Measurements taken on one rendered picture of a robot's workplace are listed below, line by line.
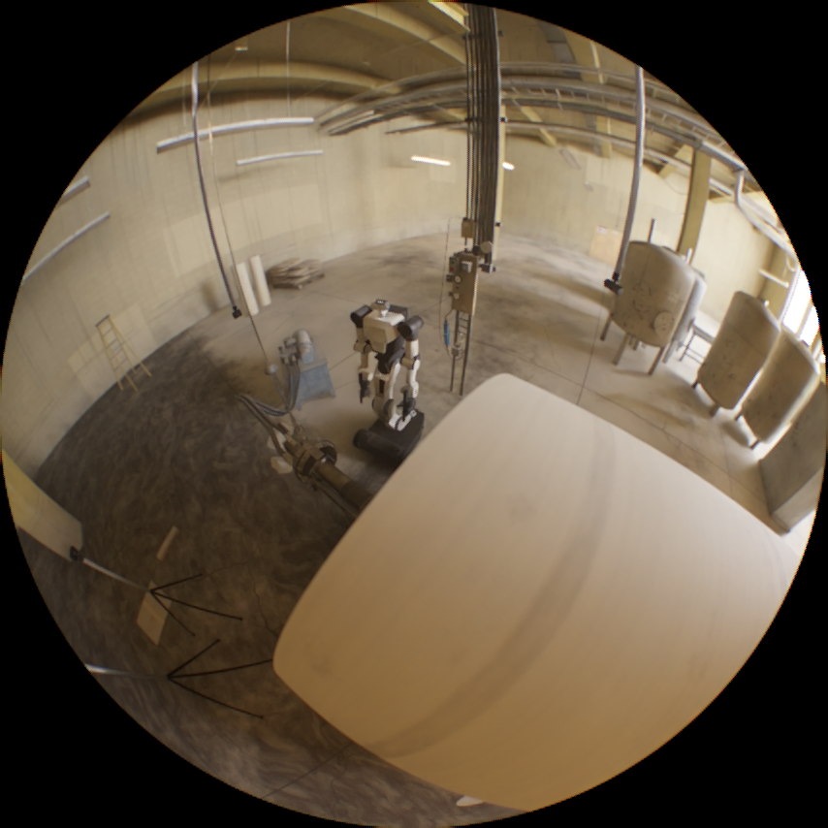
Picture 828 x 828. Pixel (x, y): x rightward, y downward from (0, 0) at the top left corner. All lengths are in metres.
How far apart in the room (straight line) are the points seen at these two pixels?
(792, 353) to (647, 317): 3.33
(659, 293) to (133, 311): 10.96
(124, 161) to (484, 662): 9.46
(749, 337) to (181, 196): 12.17
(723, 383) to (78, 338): 13.74
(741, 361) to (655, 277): 2.21
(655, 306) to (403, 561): 4.63
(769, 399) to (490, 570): 6.31
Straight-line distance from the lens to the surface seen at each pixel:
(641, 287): 4.71
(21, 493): 4.99
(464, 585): 0.45
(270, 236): 9.40
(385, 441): 2.53
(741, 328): 5.68
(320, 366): 3.07
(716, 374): 5.84
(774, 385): 6.47
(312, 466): 1.53
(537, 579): 0.47
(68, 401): 9.55
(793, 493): 6.00
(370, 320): 1.88
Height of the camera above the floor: 2.17
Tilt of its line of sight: 46 degrees down
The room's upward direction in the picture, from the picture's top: 2 degrees counter-clockwise
